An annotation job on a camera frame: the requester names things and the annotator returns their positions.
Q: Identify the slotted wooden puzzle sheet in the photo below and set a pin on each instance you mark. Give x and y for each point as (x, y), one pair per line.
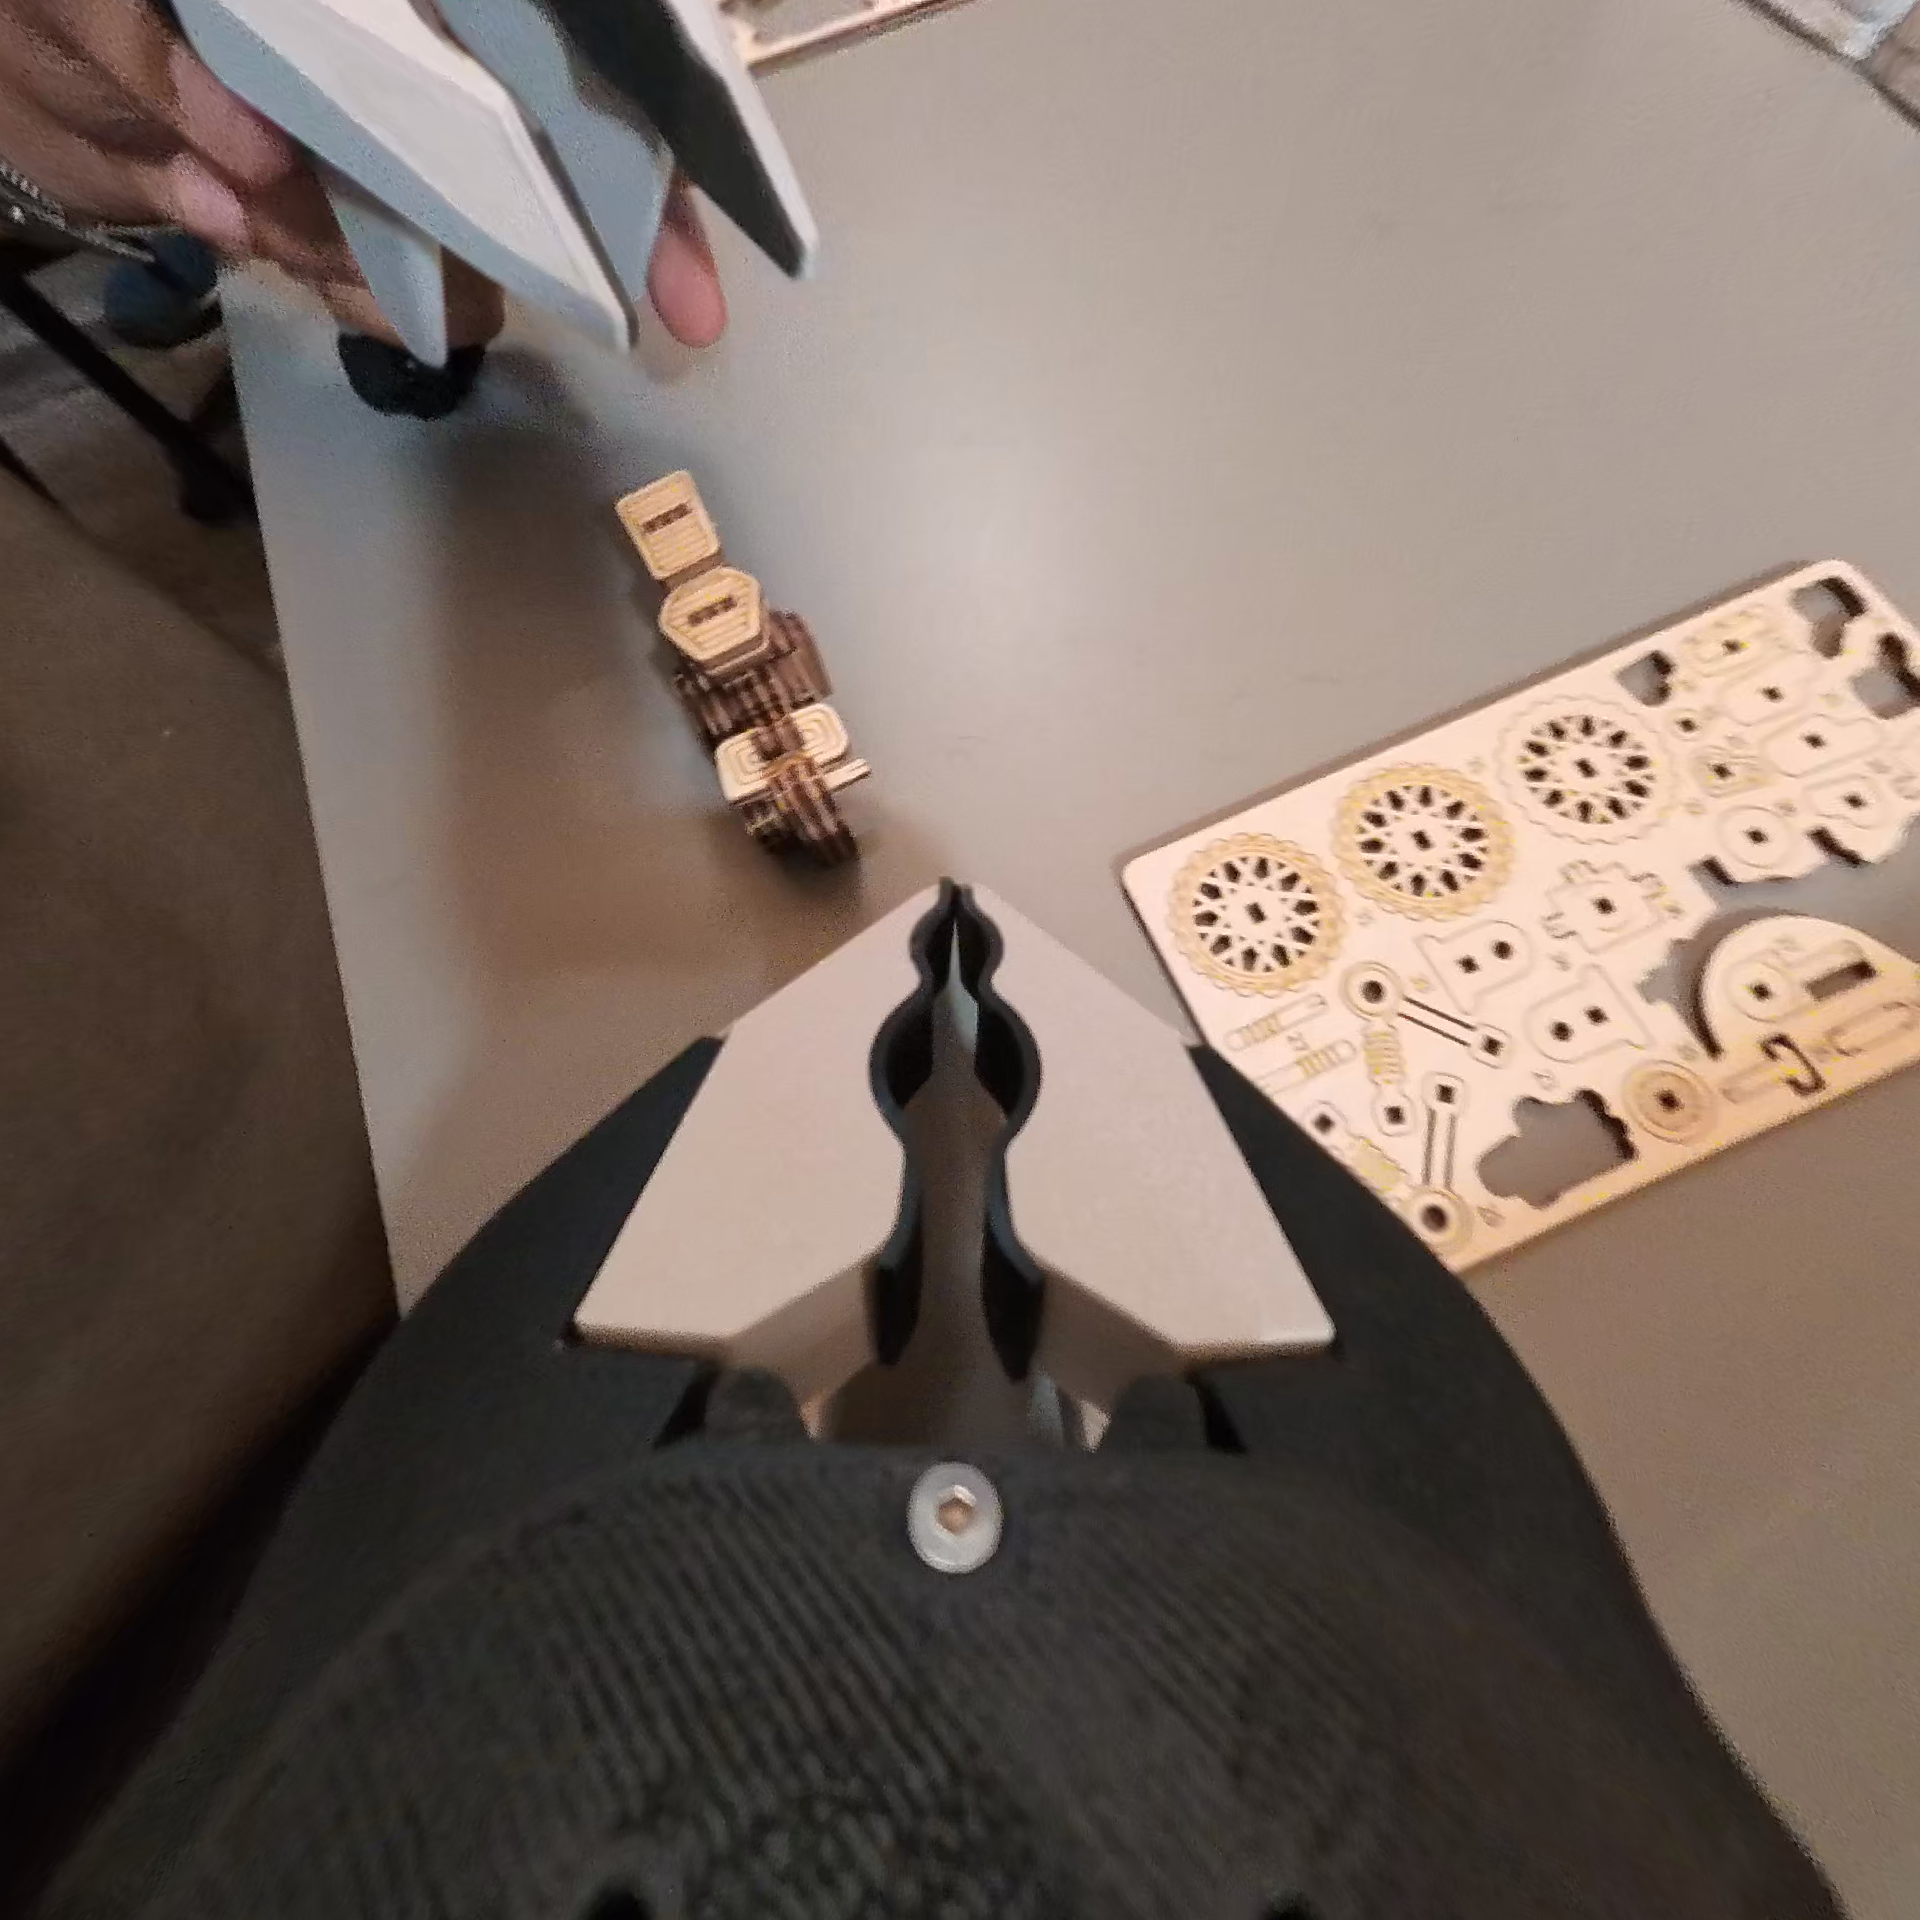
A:
(840, 30)

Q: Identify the wooden model assembly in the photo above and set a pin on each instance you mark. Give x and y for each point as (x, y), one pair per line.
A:
(749, 692)

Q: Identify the person's brown shirt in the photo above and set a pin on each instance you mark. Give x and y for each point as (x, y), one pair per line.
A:
(149, 1050)

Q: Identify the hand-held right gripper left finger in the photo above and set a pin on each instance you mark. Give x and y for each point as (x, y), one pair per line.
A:
(721, 1201)

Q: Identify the wooden puzzle sheet with wheels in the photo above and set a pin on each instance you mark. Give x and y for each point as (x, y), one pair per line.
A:
(1499, 932)

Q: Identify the person's left hand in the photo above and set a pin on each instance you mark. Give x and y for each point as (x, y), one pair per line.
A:
(118, 106)

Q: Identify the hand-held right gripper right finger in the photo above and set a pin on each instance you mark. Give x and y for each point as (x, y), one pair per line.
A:
(1170, 1201)

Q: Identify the grey desk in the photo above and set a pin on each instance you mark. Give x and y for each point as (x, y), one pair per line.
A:
(1200, 377)

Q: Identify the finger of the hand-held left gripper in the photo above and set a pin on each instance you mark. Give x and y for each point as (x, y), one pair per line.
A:
(704, 119)
(420, 137)

